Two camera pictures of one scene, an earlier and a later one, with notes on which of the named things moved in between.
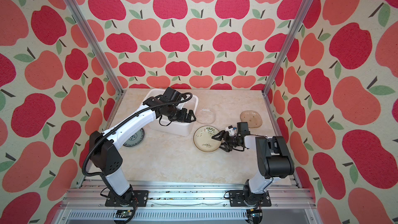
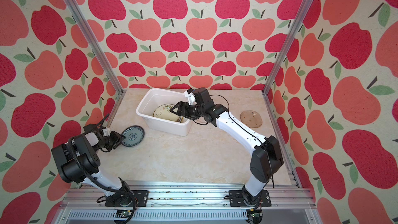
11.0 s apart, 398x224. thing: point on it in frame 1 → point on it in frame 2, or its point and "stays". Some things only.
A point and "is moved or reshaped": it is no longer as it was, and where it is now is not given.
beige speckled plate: [253, 117] stays
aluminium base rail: [188, 202] stays
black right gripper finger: [219, 136] → [183, 109]
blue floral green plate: [136, 139] stays
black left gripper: [183, 117] → [115, 137]
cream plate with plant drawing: [203, 140] is moved or reshaped
